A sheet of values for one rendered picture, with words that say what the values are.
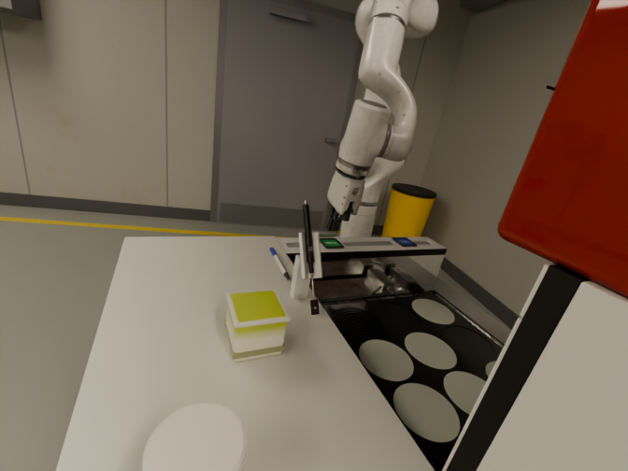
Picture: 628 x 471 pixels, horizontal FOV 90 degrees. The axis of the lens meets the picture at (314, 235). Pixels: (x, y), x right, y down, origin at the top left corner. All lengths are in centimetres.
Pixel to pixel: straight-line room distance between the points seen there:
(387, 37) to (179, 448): 79
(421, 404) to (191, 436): 39
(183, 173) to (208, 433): 327
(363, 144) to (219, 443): 61
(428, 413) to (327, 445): 22
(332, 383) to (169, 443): 24
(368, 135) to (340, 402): 52
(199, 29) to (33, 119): 165
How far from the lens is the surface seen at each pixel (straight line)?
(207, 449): 28
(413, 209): 318
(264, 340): 45
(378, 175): 110
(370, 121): 71
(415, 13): 102
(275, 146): 334
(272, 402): 43
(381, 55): 81
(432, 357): 68
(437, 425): 57
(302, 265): 53
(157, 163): 351
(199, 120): 337
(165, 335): 51
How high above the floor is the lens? 130
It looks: 22 degrees down
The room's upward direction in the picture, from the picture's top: 10 degrees clockwise
